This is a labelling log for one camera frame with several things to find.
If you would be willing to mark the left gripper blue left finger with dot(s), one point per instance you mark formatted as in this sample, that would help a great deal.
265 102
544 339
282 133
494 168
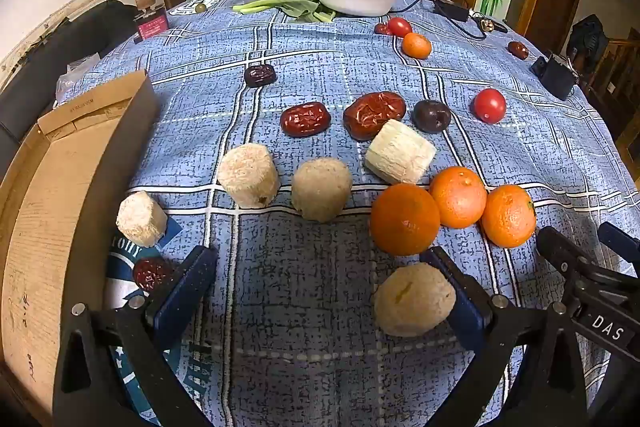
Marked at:
175 301

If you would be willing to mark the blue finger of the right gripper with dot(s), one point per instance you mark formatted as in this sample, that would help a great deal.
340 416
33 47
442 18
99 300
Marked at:
619 241
582 276

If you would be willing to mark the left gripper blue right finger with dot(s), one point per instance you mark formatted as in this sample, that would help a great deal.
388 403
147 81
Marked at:
471 315

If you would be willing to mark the round peeled sugarcane chunk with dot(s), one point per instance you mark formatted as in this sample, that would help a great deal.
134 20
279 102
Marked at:
413 300

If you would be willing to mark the orange tangerine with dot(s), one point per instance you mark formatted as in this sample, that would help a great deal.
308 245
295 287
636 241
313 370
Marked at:
460 197
404 220
509 218

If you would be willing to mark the beige sugarcane chunk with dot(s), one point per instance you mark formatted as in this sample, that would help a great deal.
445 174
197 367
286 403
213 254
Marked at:
248 174
320 188

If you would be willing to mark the brown cardboard tray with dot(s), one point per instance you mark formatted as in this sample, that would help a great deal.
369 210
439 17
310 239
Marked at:
59 201

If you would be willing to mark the white sugarcane block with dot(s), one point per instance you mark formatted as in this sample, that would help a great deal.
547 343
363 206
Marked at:
398 154

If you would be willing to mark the red cherry tomato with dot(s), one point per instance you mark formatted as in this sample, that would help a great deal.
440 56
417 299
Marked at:
489 106

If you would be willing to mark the small sugarcane chunk near tray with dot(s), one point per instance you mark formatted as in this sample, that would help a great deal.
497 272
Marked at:
141 220

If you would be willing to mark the blue plaid tablecloth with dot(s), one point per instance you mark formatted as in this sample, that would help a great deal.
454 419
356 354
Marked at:
287 336

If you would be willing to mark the black clip device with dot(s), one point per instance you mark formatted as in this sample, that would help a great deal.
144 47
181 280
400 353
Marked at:
556 74

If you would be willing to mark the dark purple plum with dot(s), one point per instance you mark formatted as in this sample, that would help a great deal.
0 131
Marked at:
431 116

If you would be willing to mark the dark jujube far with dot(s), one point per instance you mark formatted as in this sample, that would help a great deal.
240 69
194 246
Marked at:
259 75

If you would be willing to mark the large red jujube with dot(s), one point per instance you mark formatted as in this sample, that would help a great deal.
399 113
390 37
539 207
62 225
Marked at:
368 114

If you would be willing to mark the clear plastic bag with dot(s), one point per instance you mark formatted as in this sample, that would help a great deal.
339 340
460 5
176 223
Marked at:
74 72

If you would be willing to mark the black sofa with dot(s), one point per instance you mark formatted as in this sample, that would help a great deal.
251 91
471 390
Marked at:
31 91

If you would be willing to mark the red labelled jar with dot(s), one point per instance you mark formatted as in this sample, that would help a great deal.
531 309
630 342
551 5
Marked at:
151 19

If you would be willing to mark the small far tangerine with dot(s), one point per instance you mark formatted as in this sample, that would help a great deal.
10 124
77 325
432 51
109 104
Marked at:
416 46

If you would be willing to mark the green leafy vegetable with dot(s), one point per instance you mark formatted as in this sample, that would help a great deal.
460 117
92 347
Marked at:
303 11

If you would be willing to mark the far red tomato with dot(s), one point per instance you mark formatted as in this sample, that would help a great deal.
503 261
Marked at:
399 27

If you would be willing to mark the small far red fruit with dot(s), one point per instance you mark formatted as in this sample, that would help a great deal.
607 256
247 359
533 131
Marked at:
381 29

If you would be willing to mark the black power adapter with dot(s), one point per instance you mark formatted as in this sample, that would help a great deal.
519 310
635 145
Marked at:
451 10

